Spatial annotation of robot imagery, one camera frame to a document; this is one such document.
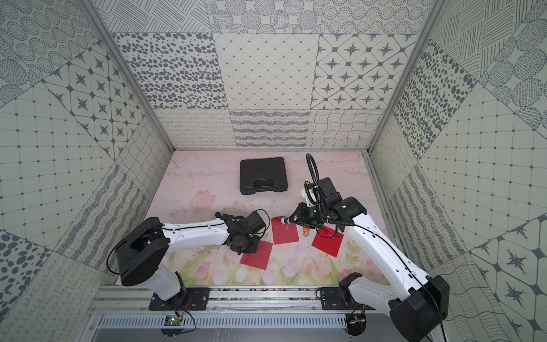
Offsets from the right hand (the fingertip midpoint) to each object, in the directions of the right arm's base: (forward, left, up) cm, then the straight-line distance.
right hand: (293, 222), depth 73 cm
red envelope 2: (+4, +4, -19) cm, 20 cm away
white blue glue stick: (+1, +3, -1) cm, 3 cm away
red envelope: (-7, +13, -19) cm, 24 cm away
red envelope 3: (+2, -15, -19) cm, 25 cm away
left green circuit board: (-27, +42, -19) cm, 53 cm away
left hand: (-5, +13, -17) cm, 22 cm away
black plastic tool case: (+32, +15, -12) cm, 37 cm away
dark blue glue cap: (+12, +34, -17) cm, 39 cm away
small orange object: (+5, -6, -18) cm, 19 cm away
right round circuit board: (-27, -21, -21) cm, 40 cm away
